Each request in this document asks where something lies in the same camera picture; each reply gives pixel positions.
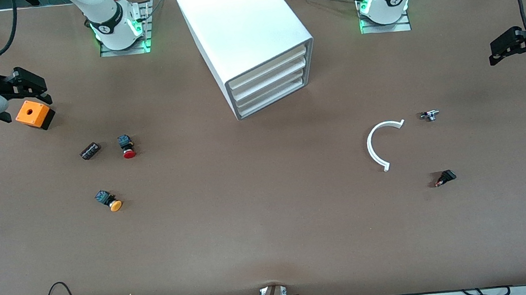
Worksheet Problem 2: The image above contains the red push button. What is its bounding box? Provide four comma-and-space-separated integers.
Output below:
117, 134, 137, 160

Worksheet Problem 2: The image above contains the orange push button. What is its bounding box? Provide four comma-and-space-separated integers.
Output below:
94, 188, 124, 214

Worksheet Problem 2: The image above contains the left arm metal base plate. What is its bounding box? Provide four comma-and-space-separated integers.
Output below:
358, 7, 412, 36

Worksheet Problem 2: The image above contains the orange button enclosure box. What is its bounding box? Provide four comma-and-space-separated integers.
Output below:
14, 97, 58, 134

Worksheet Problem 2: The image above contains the small black rocker switch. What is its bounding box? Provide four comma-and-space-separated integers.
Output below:
433, 169, 458, 188

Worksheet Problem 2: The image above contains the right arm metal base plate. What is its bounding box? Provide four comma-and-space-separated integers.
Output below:
94, 0, 156, 59

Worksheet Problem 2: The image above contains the small black terminal block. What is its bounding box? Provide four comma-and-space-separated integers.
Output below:
78, 141, 103, 161

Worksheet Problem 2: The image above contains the white curved plastic arc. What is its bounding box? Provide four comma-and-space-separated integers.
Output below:
364, 118, 410, 174

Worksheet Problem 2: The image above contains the white drawer cabinet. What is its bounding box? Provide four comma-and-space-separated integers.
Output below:
175, 0, 323, 126

